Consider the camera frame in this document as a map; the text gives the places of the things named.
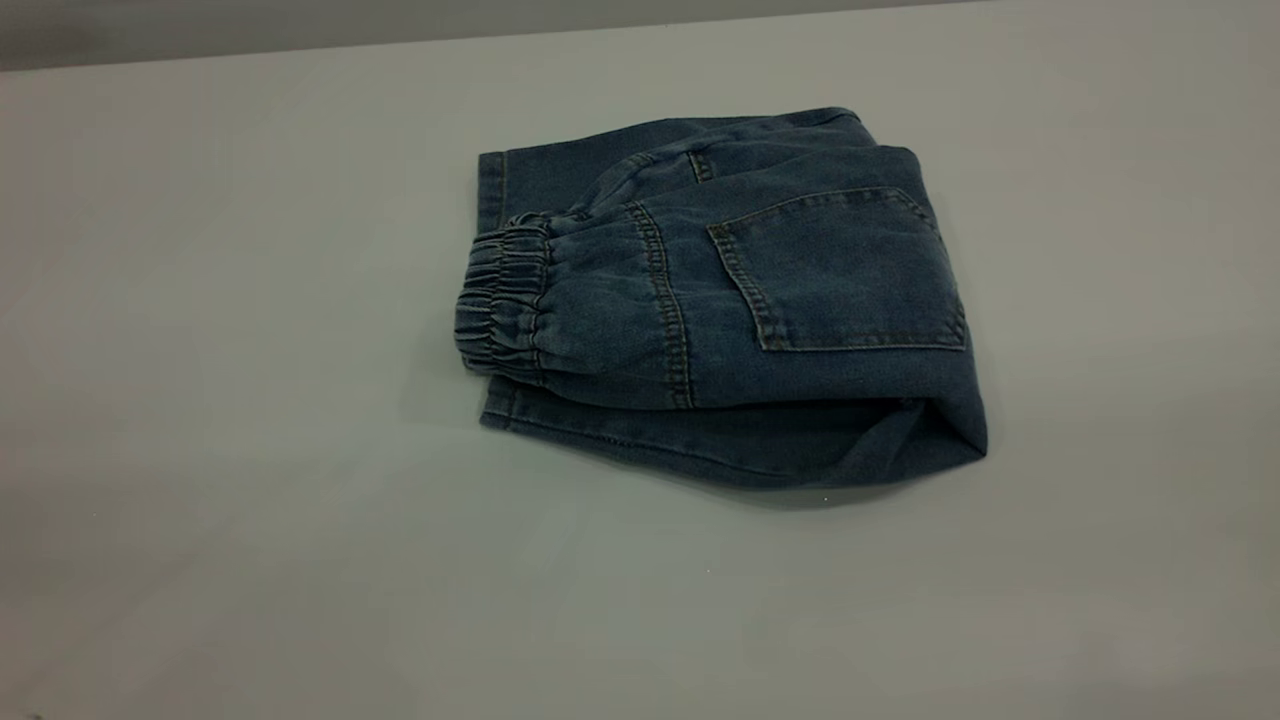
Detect blue denim shorts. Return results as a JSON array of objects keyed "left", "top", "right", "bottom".
[{"left": 452, "top": 106, "right": 989, "bottom": 491}]

